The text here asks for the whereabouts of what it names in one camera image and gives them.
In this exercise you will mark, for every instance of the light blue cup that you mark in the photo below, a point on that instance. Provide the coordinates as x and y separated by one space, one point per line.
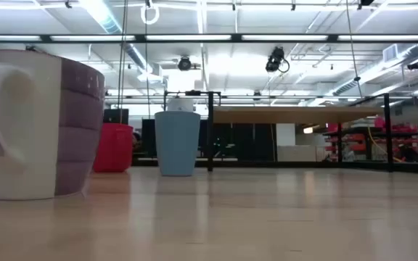
177 145

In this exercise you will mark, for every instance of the red mug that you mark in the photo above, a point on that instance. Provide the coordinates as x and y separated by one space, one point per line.
116 148

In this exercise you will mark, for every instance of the wooden shelf with black posts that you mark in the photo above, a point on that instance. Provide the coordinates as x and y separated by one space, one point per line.
285 115

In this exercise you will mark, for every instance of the white container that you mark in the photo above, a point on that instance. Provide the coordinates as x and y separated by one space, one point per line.
180 104

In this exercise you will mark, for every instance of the black round ceiling device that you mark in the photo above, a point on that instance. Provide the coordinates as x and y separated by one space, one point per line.
184 64

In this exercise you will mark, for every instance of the black monitor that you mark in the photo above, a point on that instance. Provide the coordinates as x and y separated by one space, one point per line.
115 116

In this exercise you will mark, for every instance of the purple and white mug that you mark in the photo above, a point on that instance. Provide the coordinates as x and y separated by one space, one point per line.
78 108

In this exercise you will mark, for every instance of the storage rack with red bins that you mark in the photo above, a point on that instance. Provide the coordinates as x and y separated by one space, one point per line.
357 143

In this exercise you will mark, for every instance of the black aluminium table frame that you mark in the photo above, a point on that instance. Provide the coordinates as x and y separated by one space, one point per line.
267 164

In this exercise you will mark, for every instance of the black hanging camera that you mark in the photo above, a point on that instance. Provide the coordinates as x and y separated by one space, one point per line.
275 59

